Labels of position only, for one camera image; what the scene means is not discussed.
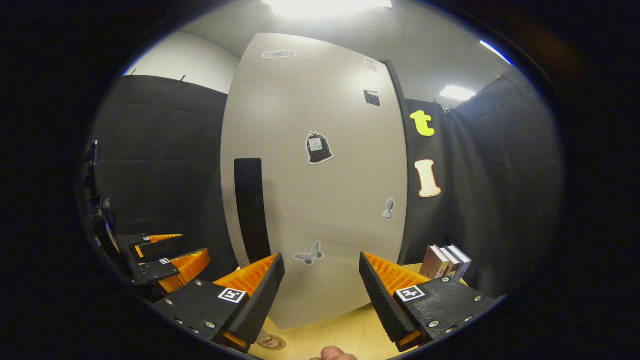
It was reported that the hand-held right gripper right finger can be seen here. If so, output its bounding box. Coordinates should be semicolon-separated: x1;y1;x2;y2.
359;251;503;353

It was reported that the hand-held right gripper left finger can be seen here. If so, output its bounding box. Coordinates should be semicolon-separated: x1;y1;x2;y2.
155;252;286;353

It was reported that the round patterned coaster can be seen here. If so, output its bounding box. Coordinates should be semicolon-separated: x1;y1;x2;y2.
257;330;287;351

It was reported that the white cabinet door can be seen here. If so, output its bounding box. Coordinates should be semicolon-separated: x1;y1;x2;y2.
220;32;408;330

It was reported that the white spine book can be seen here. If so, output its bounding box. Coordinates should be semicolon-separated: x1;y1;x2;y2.
440;246;462;279
447;244;472;281

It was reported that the black backdrop cloth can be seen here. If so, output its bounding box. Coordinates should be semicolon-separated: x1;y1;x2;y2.
87;67;566;301

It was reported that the large ceiling light panel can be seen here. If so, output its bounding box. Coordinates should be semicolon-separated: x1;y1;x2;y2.
260;0;394;19

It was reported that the black door handle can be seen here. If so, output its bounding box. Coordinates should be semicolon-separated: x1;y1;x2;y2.
234;158;272;264

